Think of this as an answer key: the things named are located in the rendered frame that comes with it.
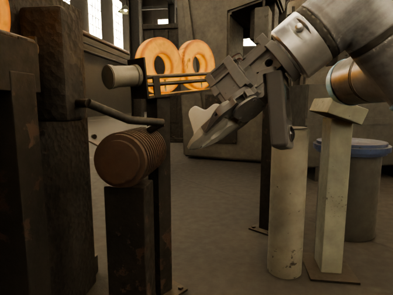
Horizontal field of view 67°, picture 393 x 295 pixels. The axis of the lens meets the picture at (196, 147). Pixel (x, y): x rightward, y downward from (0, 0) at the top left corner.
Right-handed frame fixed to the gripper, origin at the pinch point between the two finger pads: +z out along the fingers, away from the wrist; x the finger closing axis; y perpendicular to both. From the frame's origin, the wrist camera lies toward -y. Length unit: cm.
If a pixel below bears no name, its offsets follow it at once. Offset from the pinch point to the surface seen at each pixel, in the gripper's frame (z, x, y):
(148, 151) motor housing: 14.6, -10.5, 11.7
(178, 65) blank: 1.9, -27.2, 37.1
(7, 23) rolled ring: 10.8, 19.0, 31.4
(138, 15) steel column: 157, -565, 698
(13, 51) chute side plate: 11.4, 19.1, 25.0
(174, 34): 50, -297, 301
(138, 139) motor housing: 13.9, -7.8, 14.3
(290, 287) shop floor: 20, -62, -32
